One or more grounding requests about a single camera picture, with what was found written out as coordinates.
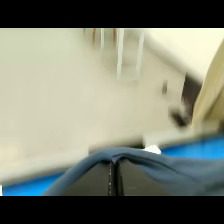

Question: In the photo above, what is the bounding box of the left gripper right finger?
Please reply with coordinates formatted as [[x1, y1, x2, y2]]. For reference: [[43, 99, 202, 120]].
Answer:
[[116, 158, 170, 197]]

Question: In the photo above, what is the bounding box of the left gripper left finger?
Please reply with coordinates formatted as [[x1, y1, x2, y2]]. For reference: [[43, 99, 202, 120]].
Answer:
[[65, 159, 116, 197]]

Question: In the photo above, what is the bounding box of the dark blue garment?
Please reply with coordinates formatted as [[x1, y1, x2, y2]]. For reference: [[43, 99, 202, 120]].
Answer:
[[43, 145, 224, 197]]

